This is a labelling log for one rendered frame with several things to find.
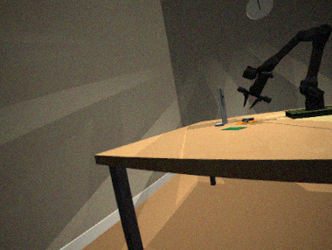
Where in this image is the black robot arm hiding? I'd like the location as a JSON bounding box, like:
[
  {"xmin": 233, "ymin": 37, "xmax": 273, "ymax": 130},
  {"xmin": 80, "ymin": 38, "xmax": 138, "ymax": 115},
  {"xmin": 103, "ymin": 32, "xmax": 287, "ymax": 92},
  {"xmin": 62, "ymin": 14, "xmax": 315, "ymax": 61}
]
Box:
[{"xmin": 242, "ymin": 24, "xmax": 332, "ymax": 111}]

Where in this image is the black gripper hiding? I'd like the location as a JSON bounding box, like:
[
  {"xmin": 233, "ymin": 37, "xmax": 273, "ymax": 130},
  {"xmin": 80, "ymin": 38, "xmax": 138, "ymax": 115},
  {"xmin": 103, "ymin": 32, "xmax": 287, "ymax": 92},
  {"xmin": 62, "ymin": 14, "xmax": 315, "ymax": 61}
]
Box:
[{"xmin": 237, "ymin": 81, "xmax": 272, "ymax": 109}]

